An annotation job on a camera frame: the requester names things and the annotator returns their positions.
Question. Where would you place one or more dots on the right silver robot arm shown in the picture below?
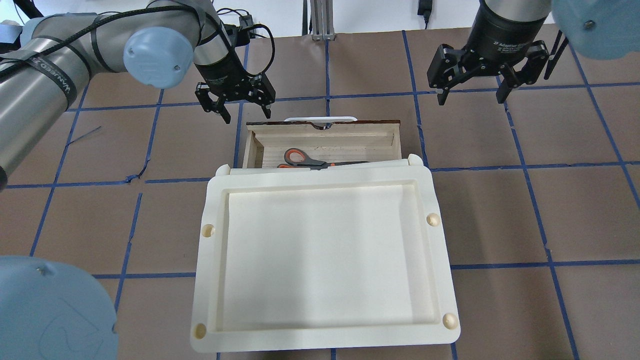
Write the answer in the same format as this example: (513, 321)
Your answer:
(597, 29)

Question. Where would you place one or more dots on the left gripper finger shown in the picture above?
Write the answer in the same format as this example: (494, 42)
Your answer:
(264, 94)
(203, 95)

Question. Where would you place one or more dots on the cream plastic tray lid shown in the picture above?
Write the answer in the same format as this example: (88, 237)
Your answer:
(348, 256)

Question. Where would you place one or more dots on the aluminium frame post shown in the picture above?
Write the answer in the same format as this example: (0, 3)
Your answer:
(322, 20)

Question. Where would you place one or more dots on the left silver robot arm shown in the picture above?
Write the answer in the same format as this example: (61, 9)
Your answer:
(56, 311)

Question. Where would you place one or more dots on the black power brick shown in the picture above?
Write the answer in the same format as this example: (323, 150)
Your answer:
(425, 8)

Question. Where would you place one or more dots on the black power adapter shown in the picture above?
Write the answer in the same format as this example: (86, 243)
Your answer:
(245, 22)

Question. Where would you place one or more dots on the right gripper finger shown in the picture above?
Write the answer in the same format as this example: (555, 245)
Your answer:
(445, 71)
(535, 60)

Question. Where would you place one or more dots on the wooden drawer with white handle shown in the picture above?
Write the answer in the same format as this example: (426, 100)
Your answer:
(331, 139)

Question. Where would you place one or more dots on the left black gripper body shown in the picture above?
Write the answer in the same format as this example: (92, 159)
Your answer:
(221, 68)

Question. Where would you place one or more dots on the orange grey scissors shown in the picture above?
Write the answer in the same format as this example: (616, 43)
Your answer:
(297, 158)

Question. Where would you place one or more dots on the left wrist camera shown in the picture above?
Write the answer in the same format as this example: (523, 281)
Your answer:
(238, 35)

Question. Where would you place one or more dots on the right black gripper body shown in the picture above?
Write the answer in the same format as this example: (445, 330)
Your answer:
(501, 31)

